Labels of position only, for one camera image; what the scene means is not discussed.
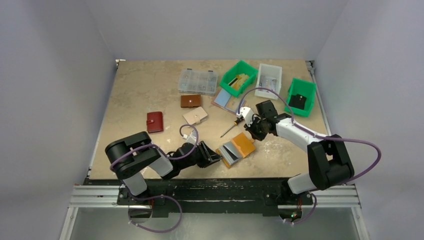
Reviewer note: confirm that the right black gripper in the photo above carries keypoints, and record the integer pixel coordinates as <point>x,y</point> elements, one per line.
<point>255,129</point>

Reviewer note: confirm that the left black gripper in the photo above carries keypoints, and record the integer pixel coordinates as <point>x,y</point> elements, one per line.
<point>204,153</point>

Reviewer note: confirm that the mustard yellow card holder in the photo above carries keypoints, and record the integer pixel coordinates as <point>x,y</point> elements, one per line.
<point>243,144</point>

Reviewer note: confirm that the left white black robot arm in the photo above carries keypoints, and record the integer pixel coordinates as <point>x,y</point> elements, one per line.
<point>130,155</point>

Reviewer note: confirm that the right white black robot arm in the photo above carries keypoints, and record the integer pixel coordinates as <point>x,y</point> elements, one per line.
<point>328,160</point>

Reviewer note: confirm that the beige card holder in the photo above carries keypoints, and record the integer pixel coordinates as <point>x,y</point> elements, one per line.
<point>195,116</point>

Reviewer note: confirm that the stack of loose cards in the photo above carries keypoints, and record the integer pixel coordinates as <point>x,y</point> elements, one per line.
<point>225,101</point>

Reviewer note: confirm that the cards in white bin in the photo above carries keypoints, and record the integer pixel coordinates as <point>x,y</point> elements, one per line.
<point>268,82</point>

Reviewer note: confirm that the black card holder in bin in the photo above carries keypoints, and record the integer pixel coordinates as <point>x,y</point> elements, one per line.
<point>297,101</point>

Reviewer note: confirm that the cards in green bin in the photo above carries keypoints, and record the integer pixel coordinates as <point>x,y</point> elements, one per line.
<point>238,81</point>

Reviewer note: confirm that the brown leather card holder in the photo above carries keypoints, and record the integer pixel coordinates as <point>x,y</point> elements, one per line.
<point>191,101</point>

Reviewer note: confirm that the red leather card holder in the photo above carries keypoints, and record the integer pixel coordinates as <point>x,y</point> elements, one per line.
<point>154,122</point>

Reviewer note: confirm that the green bin with cards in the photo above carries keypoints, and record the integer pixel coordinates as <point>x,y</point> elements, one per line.
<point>238,68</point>

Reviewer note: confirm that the yellow black screwdriver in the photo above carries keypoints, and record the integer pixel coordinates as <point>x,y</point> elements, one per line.
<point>235,123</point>

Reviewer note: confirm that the white plastic bin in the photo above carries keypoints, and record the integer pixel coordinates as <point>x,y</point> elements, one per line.
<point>269,70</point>

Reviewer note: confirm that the green bin right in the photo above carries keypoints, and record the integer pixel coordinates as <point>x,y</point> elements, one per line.
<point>305,88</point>

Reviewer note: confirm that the clear plastic organizer box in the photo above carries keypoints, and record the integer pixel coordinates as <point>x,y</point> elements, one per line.
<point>198,82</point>

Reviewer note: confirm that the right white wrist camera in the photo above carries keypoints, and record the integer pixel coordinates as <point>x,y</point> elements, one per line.
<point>246,113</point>

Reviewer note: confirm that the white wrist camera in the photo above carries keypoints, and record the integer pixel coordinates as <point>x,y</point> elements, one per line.
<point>191,138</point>
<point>246,113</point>

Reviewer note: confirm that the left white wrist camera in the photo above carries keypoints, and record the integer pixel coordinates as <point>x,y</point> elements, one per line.
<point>191,138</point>

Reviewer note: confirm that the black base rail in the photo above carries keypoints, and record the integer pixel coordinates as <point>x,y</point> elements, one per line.
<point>213,196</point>

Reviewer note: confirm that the aluminium frame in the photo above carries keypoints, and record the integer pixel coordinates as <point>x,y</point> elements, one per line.
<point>106,196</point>

